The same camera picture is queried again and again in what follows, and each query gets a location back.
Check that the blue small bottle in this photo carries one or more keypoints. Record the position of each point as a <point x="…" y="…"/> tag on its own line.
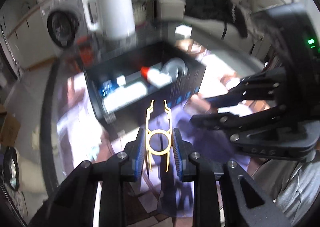
<point x="107" y="88"/>

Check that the red object behind box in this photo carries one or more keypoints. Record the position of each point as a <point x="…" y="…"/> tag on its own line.
<point x="85" y="51"/>

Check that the black jacket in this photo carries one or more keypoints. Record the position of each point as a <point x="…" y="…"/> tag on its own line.
<point x="221" y="10"/>

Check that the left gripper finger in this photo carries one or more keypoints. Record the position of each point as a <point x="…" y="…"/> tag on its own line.
<point x="268" y="128"/>
<point x="262" y="86"/>

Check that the gold metal clip tool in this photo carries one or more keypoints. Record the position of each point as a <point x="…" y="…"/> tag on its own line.
<point x="167" y="134"/>

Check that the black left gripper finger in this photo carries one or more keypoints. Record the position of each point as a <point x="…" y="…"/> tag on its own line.
<point x="244" y="202"/>
<point x="73" y="202"/>

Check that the round glass table rim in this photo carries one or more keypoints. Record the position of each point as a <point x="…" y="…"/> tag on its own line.
<point x="45" y="140"/>

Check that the silver tape roll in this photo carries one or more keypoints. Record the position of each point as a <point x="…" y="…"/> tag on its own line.
<point x="175" y="68"/>

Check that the white flat box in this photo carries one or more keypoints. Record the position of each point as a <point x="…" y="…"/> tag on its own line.
<point x="123" y="96"/>

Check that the beige sofa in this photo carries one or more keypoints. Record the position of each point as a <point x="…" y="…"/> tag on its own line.
<point x="256" y="43"/>

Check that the white electric kettle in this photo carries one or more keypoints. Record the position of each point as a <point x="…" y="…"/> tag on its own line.
<point x="115" y="18"/>

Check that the white washing machine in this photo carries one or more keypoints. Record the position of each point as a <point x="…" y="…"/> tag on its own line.
<point x="64" y="22"/>

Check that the brown cardboard box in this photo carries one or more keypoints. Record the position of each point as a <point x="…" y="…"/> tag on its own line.
<point x="9" y="128"/>

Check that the black storage box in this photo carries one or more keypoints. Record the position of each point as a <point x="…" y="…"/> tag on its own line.
<point x="127" y="109"/>

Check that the white tube red cap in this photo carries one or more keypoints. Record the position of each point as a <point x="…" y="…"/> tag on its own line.
<point x="155" y="77"/>

